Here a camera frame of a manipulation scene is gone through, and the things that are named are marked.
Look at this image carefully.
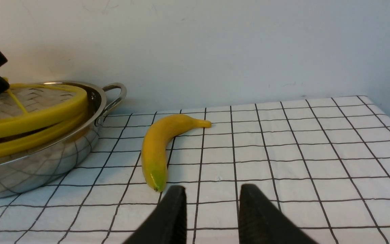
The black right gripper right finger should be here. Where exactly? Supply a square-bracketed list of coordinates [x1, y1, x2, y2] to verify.
[238, 184, 316, 244]

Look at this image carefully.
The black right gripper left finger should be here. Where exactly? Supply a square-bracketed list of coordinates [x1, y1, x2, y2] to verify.
[124, 185, 187, 244]

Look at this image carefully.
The yellow woven bamboo steamer lid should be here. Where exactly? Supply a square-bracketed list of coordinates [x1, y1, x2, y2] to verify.
[0, 83, 88, 138]

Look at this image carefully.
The yellow rimmed bamboo steamer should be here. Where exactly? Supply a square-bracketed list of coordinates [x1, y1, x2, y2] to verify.
[0, 110, 88, 164]

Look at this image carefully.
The stainless steel pot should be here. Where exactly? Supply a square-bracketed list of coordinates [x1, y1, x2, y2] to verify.
[0, 81, 127, 198]

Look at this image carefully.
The yellow banana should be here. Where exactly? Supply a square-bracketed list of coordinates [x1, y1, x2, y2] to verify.
[141, 114, 212, 192]

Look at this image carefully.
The white checkered tablecloth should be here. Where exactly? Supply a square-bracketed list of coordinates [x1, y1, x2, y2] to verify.
[0, 96, 390, 244]

